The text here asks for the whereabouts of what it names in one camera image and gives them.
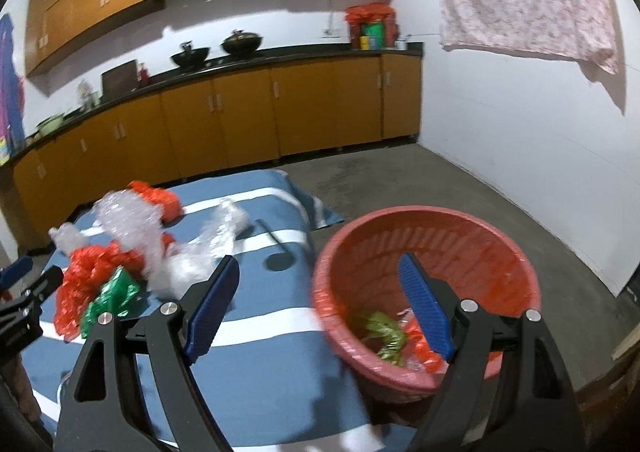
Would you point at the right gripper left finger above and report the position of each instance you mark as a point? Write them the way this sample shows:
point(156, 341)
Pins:
point(104, 409)

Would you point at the purple blue hanging cloth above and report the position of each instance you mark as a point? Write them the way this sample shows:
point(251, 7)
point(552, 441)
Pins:
point(12, 96)

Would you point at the red bag in basket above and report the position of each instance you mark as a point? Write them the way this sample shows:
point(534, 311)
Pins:
point(417, 353)

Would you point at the black wok with lid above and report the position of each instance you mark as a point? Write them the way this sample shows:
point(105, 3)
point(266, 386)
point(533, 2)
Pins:
point(241, 43)

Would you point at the red bag of groceries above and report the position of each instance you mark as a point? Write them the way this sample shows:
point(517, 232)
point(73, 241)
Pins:
point(372, 26)

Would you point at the clear jar on counter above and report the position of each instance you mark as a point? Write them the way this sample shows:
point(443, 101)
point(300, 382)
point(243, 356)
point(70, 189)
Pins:
point(88, 98)

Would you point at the green pot on counter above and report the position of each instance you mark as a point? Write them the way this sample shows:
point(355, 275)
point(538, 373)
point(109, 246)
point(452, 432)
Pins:
point(50, 124)

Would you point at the red plastic bag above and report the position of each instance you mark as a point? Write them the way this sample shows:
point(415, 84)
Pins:
point(168, 201)
point(82, 281)

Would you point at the white cup on counter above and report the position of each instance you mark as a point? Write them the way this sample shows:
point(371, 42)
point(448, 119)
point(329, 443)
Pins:
point(402, 44)

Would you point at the lower orange kitchen cabinets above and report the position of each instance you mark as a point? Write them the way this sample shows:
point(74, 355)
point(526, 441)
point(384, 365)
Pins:
point(229, 121)

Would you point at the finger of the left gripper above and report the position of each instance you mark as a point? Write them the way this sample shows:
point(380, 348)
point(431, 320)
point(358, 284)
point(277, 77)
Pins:
point(20, 317)
point(15, 271)

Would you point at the black wok left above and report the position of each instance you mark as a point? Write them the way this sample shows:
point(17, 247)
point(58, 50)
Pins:
point(190, 58)

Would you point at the clear plastic bag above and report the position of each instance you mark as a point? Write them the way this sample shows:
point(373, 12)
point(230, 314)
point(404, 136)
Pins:
point(194, 262)

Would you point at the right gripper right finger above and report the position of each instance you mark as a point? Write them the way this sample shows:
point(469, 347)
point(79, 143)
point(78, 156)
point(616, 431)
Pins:
point(535, 406)

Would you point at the green plastic bag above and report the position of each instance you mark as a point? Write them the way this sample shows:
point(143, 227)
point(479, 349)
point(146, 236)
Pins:
point(121, 296)

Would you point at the large bubble wrap sheet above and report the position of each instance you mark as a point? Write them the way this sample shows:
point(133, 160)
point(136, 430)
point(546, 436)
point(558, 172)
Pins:
point(124, 223)

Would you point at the red plastic waste basket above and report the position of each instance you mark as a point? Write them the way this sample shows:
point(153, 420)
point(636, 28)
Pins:
point(356, 275)

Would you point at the dark cutting board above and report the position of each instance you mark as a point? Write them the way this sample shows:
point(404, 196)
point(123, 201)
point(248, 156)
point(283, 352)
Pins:
point(120, 81)

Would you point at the green trash in basket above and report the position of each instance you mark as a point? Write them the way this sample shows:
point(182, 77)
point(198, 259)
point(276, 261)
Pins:
point(385, 338)

